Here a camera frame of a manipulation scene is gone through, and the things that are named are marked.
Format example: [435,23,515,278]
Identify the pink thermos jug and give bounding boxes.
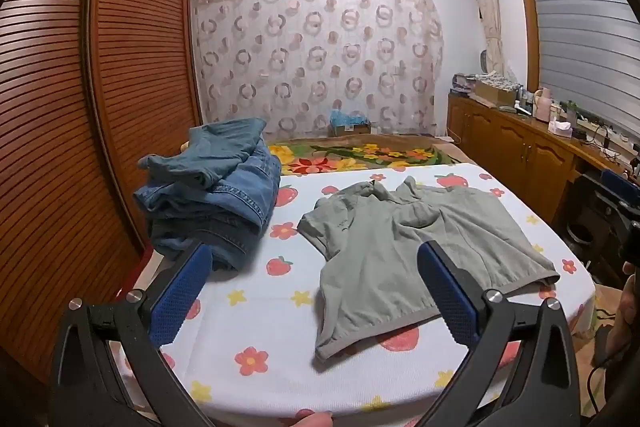
[531,88,551,124]

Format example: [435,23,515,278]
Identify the box with blue bag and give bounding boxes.
[327,109,373,138]

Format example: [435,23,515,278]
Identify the circle patterned sheer curtain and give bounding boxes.
[190,0,446,142]

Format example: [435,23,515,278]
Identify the blue denim jeans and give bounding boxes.
[132,147,283,270]

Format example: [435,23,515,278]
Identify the cardboard box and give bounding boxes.
[472,74,521,108]

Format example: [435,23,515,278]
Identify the faded teal jeans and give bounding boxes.
[137,117,268,188]

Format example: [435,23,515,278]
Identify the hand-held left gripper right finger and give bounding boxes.
[416,239,583,427]

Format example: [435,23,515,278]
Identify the person's left hand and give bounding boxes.
[294,412,335,427]

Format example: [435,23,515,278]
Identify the wooden sideboard cabinet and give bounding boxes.
[446,89,640,228]

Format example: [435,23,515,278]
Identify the white power strip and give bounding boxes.
[577,118,632,142]

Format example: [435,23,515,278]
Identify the brown floral blanket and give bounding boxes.
[267,134,463,178]

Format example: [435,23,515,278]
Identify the grey-green pants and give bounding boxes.
[297,175,561,362]

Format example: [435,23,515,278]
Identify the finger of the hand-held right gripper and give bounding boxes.
[600,168,632,208]

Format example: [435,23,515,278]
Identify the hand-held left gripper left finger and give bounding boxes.
[50,243,213,427]

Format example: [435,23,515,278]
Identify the dark trash bin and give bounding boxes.
[567,222,593,265]

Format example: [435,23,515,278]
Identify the white flower print bed sheet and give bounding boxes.
[107,163,598,423]

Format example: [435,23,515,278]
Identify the person's right hand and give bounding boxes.
[621,261,640,355]

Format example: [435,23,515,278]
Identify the wooden louvered wardrobe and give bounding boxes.
[0,0,203,388]

